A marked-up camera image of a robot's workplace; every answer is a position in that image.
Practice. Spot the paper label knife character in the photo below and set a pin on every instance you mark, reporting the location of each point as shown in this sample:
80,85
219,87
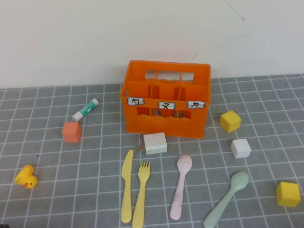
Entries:
196,104

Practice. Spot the green plastic spoon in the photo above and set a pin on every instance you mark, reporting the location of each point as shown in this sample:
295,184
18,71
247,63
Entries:
240,180

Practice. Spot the yellow rubber duck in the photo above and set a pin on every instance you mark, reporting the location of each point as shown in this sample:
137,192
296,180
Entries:
28,181

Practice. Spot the white cube block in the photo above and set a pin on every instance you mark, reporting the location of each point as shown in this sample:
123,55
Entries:
241,148

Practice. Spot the white power adapter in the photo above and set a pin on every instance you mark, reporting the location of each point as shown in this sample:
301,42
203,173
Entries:
155,143

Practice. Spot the yellow plastic fork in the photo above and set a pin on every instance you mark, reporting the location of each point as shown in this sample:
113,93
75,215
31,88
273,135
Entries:
141,194

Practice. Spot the paper label fork character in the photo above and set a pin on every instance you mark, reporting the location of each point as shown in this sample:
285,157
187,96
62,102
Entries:
166,105

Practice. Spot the white green glue stick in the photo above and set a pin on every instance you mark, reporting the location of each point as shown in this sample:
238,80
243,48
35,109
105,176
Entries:
84,110

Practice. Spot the paper label spoon character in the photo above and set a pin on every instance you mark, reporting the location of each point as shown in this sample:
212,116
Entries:
135,101

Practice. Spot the orange cube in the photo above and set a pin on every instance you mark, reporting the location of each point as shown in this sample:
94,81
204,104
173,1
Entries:
71,134

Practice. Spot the orange plastic cutlery holder crate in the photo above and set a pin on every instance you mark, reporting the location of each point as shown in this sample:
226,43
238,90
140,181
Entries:
166,128

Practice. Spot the yellow cube block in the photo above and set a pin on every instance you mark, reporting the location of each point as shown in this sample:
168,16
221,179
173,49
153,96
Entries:
288,194
230,122

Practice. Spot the grey grid tablecloth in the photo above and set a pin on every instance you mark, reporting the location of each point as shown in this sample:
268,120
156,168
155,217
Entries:
95,190

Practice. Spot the yellow plastic knife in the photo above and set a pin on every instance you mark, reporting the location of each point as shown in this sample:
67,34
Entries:
127,190

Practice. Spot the pink plastic spoon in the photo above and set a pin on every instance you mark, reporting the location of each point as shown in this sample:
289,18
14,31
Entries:
184,162

